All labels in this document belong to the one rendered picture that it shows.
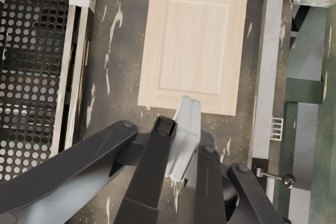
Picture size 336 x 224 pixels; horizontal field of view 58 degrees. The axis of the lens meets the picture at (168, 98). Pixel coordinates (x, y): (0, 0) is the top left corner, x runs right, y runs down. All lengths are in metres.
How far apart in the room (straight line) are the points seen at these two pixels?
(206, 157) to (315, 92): 0.99
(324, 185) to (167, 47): 0.66
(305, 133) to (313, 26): 2.03
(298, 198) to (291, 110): 2.84
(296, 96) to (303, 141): 2.26
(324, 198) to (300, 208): 2.75
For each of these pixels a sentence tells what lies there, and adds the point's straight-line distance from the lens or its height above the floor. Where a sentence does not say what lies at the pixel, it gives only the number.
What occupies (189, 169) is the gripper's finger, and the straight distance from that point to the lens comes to 0.17.
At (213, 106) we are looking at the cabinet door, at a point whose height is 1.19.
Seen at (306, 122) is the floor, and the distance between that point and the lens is 3.11.
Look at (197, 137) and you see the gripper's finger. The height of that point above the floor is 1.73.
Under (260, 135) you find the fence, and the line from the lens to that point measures 0.99.
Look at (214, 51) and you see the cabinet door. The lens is 0.99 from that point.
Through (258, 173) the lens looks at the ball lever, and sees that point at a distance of 0.98.
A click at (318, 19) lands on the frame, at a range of 1.32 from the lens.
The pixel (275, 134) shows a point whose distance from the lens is 1.01.
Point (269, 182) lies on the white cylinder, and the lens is 1.03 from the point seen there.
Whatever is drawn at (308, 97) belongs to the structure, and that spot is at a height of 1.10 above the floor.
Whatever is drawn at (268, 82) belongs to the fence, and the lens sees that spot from 1.00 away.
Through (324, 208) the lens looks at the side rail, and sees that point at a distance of 1.11.
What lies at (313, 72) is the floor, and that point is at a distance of 2.63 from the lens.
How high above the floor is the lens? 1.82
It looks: 42 degrees down
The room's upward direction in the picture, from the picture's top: 174 degrees counter-clockwise
